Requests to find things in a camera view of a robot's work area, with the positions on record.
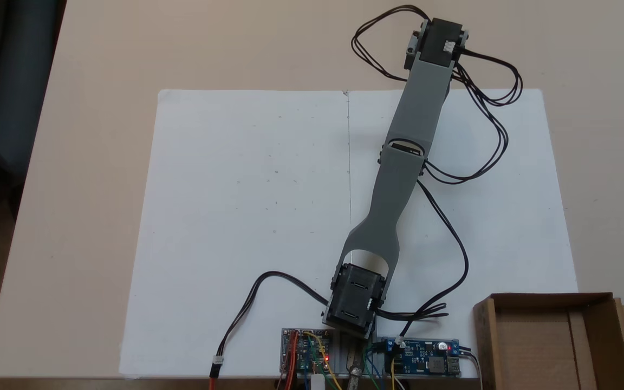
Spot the light grey cable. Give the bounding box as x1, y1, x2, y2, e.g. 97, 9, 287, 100
458, 347, 483, 380

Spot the yellow signal wire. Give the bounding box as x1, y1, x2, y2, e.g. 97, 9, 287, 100
302, 330, 342, 390

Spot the brown cardboard box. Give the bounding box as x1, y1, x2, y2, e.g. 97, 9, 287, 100
473, 292, 624, 390

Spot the blue power converter board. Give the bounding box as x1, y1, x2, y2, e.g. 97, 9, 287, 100
381, 338, 462, 376

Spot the motor controller circuit board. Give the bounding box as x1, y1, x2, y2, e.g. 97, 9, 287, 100
281, 328, 333, 375

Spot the black power cable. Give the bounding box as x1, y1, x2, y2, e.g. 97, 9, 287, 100
216, 270, 330, 365

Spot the dark grey office chair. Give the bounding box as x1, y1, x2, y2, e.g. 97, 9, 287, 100
0, 0, 68, 233

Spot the black motor cable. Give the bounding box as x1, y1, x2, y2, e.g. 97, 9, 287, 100
423, 49, 524, 186
351, 4, 427, 83
375, 179, 471, 342

